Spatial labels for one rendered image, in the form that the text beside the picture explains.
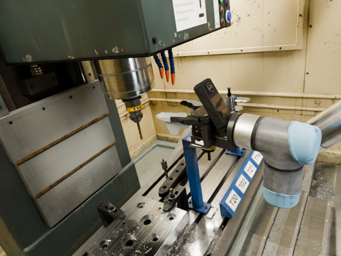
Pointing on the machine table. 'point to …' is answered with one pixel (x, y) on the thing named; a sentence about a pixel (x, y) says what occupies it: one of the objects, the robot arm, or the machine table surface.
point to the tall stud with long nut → (164, 167)
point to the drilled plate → (135, 218)
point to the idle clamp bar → (181, 171)
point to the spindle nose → (125, 77)
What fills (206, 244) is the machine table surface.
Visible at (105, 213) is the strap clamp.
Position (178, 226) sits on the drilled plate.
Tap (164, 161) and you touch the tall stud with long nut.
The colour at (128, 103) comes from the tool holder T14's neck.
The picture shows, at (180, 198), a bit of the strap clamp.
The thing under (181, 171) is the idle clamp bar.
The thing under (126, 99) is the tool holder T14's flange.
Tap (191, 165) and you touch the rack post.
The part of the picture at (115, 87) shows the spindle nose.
